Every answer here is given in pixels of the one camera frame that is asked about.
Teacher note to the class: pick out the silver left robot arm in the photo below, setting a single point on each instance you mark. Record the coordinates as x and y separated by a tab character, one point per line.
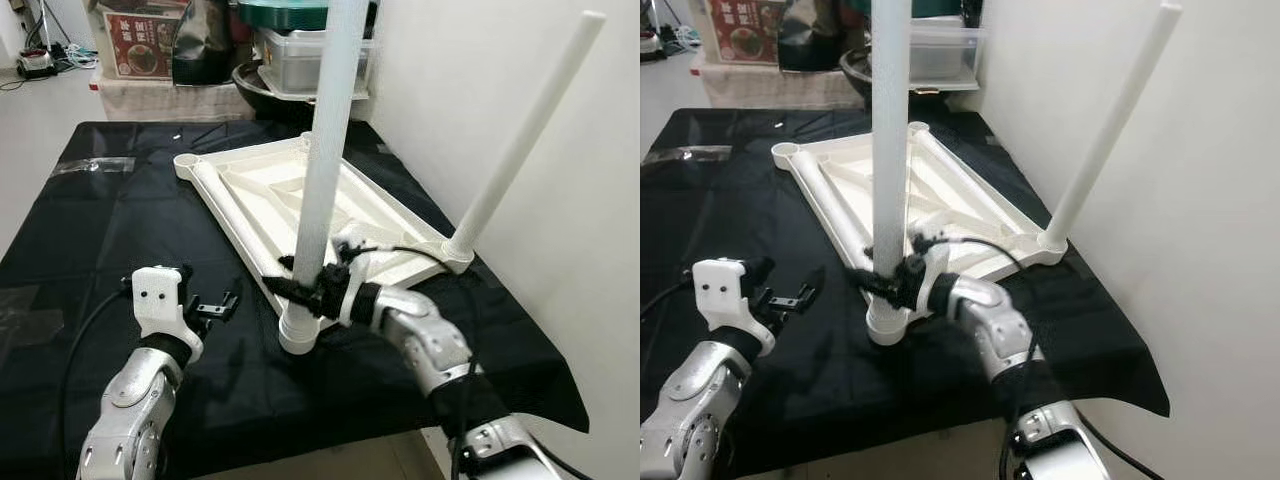
695	410
130	410

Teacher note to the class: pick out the black tablecloth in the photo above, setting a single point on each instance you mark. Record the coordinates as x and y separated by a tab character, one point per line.
150	240
780	400

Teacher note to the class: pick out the white plastic table top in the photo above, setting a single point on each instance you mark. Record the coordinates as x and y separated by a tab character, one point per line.
255	190
850	175

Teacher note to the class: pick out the clear tape strip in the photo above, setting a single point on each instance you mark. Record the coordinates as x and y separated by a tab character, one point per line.
30	320
95	165

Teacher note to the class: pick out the black metal basin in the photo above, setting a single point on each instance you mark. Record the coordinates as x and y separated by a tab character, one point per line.
855	80
255	95

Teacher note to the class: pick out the beige cloth-covered bench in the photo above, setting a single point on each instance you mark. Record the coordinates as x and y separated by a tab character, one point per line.
170	100
780	88

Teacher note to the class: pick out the clear plastic storage box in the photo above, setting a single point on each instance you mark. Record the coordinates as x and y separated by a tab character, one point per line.
290	62
945	55

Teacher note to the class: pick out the glossy black bag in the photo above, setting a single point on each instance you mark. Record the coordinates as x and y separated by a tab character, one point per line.
810	35
205	45

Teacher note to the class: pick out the red food-print box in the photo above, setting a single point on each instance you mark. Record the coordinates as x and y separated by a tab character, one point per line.
140	45
745	30

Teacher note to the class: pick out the clear bin with orange lid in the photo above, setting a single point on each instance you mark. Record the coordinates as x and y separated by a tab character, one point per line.
97	40

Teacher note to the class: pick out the green pot lid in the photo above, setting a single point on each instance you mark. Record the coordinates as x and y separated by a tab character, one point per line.
940	7
280	12

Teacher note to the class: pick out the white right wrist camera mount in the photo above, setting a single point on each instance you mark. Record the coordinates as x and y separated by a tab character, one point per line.
350	238
942	270

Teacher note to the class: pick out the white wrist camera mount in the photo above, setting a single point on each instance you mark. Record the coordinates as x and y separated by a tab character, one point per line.
942	270
350	238
720	290
155	295

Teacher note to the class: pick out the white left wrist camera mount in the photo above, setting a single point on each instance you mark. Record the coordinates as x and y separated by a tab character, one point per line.
720	290
155	295

